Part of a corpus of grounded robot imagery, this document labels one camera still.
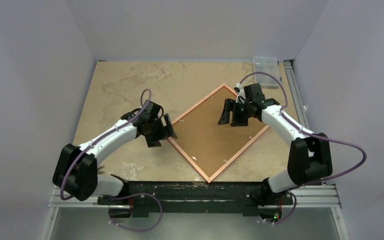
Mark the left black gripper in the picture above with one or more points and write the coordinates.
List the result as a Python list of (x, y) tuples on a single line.
[(165, 132)]

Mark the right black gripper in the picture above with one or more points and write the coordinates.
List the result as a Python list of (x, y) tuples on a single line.
[(236, 112)]

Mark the red picture frame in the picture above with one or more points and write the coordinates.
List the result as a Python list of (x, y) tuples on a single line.
[(208, 177)]

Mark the brown cardboard backing board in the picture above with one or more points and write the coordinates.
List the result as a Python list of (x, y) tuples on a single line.
[(218, 129)]

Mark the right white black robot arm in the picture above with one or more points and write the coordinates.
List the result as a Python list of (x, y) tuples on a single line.
[(309, 157)]

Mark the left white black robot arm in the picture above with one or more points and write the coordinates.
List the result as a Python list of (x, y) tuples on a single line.
[(76, 173)]

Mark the clear plastic organizer box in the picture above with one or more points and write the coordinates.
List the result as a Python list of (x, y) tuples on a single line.
[(268, 65)]

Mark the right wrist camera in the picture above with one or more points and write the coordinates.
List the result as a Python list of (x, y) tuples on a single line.
[(249, 93)]

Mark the black mounting base plate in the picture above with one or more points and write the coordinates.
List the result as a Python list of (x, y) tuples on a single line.
[(248, 198)]

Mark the orange handled pliers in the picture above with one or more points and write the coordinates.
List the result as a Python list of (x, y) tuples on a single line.
[(100, 169)]

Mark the aluminium rail frame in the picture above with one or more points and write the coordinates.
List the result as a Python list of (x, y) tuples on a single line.
[(191, 127)]

